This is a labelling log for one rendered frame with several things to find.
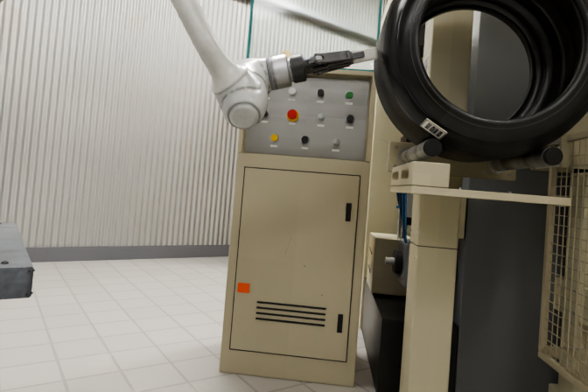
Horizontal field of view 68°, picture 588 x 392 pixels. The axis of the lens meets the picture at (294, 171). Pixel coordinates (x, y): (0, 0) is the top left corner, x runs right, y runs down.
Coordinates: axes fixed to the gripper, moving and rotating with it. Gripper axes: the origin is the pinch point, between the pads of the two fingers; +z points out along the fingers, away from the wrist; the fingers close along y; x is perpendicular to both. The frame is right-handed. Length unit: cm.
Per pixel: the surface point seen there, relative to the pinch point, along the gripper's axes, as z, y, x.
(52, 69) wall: -220, 218, -101
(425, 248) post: 12, 26, 58
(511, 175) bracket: 41, 24, 40
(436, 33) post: 27.7, 26.2, -10.1
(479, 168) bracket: 32, 24, 36
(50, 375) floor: -130, 41, 85
